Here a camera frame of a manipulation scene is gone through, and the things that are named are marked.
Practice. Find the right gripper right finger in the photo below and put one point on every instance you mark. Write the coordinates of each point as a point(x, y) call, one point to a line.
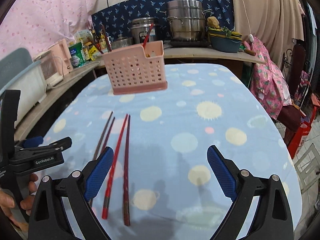
point(272, 218)

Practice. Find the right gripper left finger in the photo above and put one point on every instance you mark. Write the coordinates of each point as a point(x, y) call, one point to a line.
point(48, 219)

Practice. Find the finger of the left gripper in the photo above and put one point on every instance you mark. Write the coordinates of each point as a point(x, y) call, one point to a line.
point(32, 142)

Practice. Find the bright red wavy chopstick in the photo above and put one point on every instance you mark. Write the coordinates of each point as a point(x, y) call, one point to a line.
point(112, 171)

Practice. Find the dark maroon long chopstick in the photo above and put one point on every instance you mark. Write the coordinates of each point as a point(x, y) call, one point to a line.
point(126, 205)

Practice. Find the maroon wavy chopstick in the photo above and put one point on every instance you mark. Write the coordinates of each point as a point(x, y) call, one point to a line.
point(107, 135)

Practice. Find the brown chopstick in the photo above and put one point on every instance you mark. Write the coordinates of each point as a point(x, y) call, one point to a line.
point(101, 137)

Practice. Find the dark red chopstick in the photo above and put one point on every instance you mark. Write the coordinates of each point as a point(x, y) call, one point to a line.
point(108, 44)
point(96, 46)

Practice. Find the left hand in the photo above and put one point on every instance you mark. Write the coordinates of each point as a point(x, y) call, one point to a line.
point(17, 207)

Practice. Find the white dish rack box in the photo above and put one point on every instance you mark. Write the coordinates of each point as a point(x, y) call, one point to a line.
point(19, 72)

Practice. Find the red plastic stool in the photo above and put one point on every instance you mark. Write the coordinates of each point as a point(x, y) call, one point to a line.
point(304, 129)

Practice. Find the blue dotted tablecloth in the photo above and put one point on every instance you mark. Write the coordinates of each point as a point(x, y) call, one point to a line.
point(173, 193)

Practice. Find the pink electric kettle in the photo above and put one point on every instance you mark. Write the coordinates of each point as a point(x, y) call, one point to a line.
point(62, 57)

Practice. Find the pink perforated utensil basket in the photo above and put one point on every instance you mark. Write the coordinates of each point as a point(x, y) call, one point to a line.
point(136, 68)

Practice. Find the pink dotted cloth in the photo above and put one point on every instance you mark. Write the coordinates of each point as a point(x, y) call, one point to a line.
point(38, 24)

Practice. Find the pink pineapple apron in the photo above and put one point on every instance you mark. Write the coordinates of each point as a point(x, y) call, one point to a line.
point(267, 83)

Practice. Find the navy floral cloth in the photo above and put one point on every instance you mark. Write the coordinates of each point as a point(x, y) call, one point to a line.
point(117, 19)

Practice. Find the steel rice cooker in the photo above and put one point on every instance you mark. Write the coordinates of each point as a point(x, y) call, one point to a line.
point(140, 27)

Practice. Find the black induction cooktop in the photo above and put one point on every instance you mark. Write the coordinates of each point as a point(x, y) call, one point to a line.
point(195, 44)

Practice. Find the stacked steel steamer pot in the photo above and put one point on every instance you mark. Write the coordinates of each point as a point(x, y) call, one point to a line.
point(187, 20)

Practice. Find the beige curtain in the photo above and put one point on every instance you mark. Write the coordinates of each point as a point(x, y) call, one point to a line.
point(277, 23)

